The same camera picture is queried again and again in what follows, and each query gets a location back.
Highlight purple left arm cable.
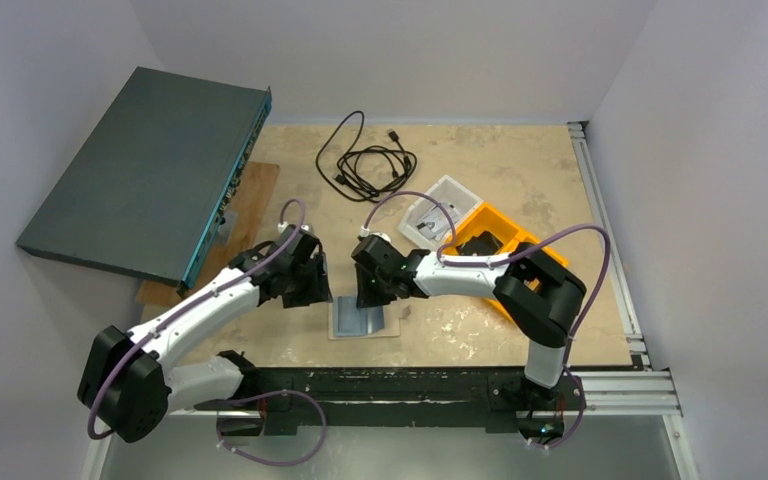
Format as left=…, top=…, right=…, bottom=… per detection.
left=87, top=198, right=308, bottom=442

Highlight brown wooden board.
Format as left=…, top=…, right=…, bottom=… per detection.
left=136, top=162, right=280, bottom=307

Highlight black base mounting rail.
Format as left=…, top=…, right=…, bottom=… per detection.
left=195, top=366, right=587, bottom=438

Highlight black part in orange bin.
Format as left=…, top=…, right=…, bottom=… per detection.
left=456, top=231, right=503, bottom=256

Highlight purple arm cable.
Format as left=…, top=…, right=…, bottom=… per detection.
left=360, top=190, right=612, bottom=452
left=87, top=198, right=308, bottom=442

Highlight black coiled usb cable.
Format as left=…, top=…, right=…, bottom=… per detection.
left=315, top=110, right=418, bottom=204

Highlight white plastic bin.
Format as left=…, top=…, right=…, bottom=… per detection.
left=397, top=175, right=483, bottom=250

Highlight papers in white bin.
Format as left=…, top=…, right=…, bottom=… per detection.
left=416, top=203, right=462, bottom=242

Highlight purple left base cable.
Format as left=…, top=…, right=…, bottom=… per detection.
left=215, top=391, right=328, bottom=469

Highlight orange plastic bin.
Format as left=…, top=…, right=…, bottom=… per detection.
left=433, top=203, right=586, bottom=332

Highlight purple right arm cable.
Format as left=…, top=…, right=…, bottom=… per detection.
left=360, top=190, right=612, bottom=452

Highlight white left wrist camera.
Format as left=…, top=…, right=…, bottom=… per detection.
left=276, top=222, right=315, bottom=242

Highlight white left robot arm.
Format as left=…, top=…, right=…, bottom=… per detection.
left=77, top=224, right=332, bottom=443

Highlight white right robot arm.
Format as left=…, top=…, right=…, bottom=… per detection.
left=351, top=234, right=590, bottom=390

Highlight dark grey network switch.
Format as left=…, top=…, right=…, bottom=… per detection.
left=16, top=67, right=272, bottom=290

